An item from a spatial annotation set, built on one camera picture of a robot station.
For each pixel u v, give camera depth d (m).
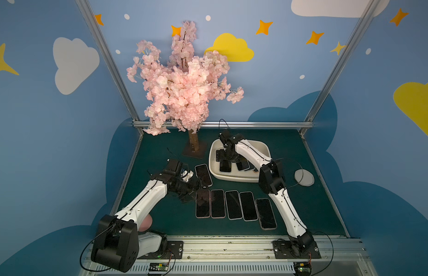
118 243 0.40
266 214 0.84
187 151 1.09
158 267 0.72
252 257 0.74
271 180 0.65
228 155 0.92
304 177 0.99
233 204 0.89
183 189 0.70
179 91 0.57
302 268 0.73
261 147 1.06
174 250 0.73
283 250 0.73
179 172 0.71
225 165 1.08
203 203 1.54
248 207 0.88
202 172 0.93
